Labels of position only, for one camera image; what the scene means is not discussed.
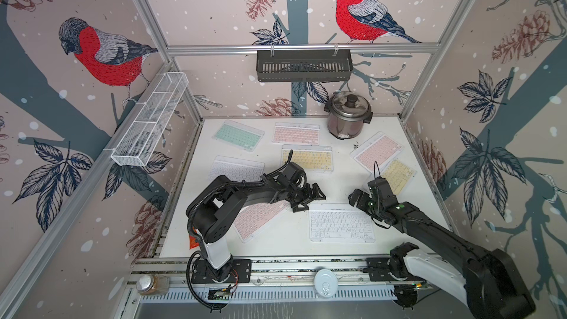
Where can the yellow keyboard right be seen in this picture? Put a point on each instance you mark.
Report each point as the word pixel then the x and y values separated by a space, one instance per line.
pixel 398 175

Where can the pink keyboard front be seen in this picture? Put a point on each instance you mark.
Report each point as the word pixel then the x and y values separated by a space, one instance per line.
pixel 254 219

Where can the steel rice cooker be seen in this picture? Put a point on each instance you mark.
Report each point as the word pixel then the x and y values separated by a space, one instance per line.
pixel 348 112

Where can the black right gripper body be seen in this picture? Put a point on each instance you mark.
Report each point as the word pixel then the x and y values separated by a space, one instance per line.
pixel 376 208

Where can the green keyboard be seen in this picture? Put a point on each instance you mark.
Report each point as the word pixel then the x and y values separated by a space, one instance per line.
pixel 239 135

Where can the pink keyboard back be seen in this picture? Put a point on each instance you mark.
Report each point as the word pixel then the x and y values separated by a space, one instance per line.
pixel 296 133

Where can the white keyboard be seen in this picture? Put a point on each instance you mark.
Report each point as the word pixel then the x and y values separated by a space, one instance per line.
pixel 236 169
pixel 340 223

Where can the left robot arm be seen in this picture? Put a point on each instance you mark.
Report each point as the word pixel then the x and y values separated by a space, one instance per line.
pixel 213 212

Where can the red packet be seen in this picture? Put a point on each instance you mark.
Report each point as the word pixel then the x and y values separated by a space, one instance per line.
pixel 193 242

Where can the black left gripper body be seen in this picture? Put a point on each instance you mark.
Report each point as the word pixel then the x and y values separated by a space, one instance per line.
pixel 300 196

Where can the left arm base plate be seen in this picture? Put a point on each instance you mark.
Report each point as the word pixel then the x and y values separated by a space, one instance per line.
pixel 235 271

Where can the yellow keyboard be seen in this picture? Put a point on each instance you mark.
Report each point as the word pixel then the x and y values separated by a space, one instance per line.
pixel 398 175
pixel 310 158

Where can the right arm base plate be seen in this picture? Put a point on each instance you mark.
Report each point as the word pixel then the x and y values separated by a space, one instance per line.
pixel 383 269

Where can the pink keyboard right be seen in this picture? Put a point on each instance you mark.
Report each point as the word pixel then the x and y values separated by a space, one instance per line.
pixel 380 148

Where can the yellow keyboard centre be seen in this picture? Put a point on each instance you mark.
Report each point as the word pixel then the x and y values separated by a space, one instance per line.
pixel 310 158

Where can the glass jar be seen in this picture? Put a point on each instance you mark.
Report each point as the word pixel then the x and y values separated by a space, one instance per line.
pixel 153 284

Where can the aluminium front rail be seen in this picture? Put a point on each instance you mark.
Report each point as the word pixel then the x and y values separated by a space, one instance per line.
pixel 301 270

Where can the white round cap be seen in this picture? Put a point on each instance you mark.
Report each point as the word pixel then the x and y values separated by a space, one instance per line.
pixel 326 283

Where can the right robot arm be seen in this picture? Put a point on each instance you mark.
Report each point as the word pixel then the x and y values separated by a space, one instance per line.
pixel 486 281

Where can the black hanging basket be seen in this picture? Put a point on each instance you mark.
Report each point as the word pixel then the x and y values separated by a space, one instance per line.
pixel 281 66

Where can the pink keyboard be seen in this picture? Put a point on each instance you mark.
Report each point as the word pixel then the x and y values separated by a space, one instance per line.
pixel 296 133
pixel 380 148
pixel 254 219

